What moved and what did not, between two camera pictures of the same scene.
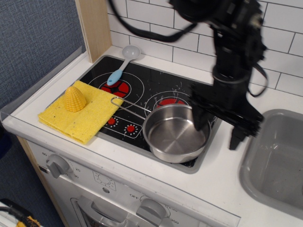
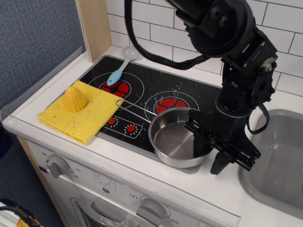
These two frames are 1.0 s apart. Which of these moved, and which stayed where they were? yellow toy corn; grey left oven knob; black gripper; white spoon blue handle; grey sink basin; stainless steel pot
Moved: stainless steel pot; black gripper
Stayed: grey left oven knob; yellow toy corn; grey sink basin; white spoon blue handle
